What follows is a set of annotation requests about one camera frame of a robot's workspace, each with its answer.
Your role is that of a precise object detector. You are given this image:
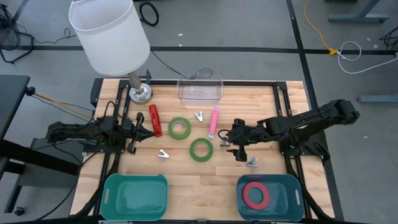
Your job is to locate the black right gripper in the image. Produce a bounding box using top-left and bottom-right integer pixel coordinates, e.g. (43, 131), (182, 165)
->
(226, 118), (261, 162)

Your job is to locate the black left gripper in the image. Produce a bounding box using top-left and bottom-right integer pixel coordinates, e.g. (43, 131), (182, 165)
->
(121, 112), (155, 155)

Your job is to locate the red stapler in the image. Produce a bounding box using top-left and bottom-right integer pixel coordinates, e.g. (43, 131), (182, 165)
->
(148, 104), (163, 138)

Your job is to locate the green masking tape roll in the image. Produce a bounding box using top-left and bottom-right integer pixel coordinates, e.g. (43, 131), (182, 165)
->
(189, 138), (214, 163)
(167, 116), (192, 140)

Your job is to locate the pink white stapler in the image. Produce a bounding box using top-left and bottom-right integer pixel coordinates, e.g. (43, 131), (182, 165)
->
(208, 106), (220, 139)

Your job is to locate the red tape roll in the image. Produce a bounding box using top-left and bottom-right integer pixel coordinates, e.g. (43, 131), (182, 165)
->
(243, 181), (271, 210)

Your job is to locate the clear plastic bin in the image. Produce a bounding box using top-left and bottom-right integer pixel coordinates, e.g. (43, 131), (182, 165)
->
(176, 74), (224, 108)

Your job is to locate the teal green plastic bin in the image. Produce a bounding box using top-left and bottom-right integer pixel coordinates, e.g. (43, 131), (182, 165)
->
(100, 172), (169, 221)

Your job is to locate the dark blue plastic bin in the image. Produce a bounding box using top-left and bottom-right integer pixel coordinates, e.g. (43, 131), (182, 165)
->
(236, 174), (305, 222)

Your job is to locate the white shade silver table lamp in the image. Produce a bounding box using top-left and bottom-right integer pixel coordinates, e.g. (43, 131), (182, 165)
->
(68, 0), (154, 105)

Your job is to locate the black side desk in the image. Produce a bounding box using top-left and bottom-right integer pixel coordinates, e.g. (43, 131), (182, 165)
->
(0, 74), (82, 217)

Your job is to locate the grey table foot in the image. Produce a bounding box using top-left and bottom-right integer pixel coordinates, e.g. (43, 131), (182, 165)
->
(328, 0), (389, 23)
(357, 95), (398, 104)

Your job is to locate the black floor fan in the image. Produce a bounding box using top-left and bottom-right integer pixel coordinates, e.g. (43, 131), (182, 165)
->
(0, 2), (35, 65)

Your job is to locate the black aluminium rig frame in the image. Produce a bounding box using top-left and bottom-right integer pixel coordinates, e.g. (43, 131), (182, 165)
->
(82, 77), (327, 218)

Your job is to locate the black lamp cord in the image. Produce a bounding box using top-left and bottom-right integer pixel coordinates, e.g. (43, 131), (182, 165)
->
(150, 49), (215, 80)

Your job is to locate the black cable sleeve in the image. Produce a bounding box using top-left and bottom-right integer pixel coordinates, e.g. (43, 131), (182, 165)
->
(74, 152), (121, 218)
(285, 155), (330, 222)

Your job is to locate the black cable coil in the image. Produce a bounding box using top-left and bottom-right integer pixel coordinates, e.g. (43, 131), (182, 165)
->
(139, 1), (160, 27)

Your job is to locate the yellow cord with black knob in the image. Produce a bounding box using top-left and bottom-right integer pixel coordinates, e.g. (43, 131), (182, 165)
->
(25, 86), (94, 119)

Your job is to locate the black fan cable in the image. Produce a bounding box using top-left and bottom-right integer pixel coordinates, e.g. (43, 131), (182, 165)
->
(30, 27), (78, 45)

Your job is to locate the white cable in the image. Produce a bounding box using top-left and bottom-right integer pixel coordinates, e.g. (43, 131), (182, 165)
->
(337, 41), (398, 75)

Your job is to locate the yellow extension cable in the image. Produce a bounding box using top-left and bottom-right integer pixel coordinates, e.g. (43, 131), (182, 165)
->
(303, 0), (340, 57)

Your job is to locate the black cable bundle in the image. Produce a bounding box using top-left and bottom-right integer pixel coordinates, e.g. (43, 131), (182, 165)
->
(379, 26), (398, 50)

